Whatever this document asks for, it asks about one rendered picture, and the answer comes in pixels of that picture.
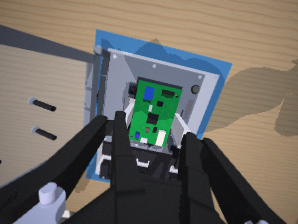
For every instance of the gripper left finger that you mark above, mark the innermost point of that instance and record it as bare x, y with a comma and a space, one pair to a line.
39, 197

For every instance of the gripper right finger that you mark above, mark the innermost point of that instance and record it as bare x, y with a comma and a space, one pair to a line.
238, 201

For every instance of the green circuit board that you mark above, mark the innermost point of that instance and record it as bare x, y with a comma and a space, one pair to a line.
154, 110

